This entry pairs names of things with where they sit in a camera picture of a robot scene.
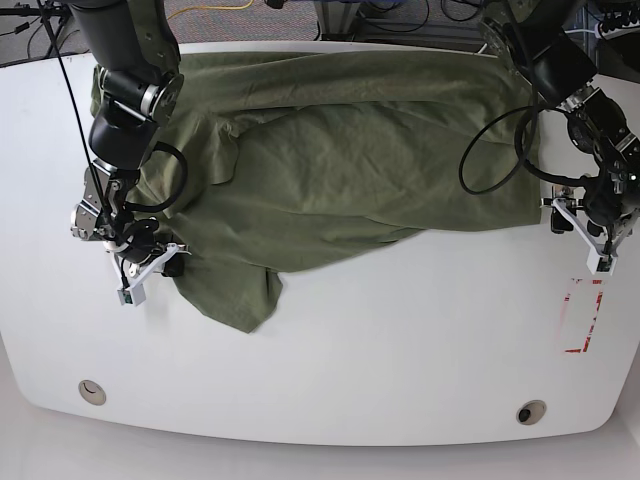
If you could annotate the green T-shirt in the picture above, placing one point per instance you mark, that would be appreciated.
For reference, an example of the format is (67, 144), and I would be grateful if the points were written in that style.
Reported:
(296, 161)

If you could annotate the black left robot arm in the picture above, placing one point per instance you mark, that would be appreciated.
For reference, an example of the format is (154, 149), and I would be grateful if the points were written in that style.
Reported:
(603, 209)

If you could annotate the right table grommet hole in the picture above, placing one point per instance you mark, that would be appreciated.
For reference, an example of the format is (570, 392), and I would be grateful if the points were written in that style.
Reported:
(531, 412)

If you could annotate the red tape rectangle marker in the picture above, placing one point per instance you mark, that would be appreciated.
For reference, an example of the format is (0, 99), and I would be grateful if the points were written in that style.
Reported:
(579, 314)

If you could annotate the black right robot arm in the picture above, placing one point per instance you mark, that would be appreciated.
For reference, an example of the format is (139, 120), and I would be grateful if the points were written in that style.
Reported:
(138, 82)

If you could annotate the table grommet hole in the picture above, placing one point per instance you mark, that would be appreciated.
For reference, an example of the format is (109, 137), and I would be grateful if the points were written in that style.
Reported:
(531, 412)
(92, 392)

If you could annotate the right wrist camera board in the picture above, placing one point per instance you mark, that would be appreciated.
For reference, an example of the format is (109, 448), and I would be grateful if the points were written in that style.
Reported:
(133, 295)

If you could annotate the left table grommet hole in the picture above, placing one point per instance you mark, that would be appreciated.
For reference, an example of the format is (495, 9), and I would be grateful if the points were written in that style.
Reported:
(92, 392)

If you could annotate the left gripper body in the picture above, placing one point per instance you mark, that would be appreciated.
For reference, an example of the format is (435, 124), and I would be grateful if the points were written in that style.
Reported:
(607, 238)

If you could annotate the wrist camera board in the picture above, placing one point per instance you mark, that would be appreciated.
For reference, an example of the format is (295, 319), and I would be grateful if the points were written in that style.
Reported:
(133, 295)
(600, 262)

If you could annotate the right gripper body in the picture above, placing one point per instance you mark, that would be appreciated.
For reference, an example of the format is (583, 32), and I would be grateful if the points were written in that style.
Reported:
(134, 265)

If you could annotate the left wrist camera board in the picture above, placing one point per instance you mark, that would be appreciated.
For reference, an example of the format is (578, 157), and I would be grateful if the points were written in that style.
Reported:
(600, 262)

